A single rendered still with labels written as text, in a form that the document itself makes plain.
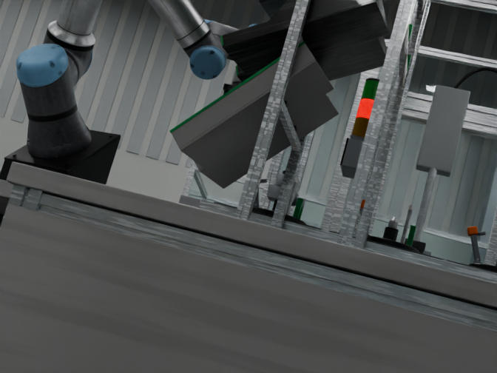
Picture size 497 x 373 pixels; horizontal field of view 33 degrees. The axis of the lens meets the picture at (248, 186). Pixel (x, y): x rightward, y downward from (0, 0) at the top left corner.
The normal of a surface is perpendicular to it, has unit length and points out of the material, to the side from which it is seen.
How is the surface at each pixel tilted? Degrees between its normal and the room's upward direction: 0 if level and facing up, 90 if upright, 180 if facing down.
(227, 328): 90
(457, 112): 90
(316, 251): 90
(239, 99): 90
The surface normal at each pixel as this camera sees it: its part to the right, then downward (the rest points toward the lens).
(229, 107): -0.33, -0.26
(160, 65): -0.02, -0.18
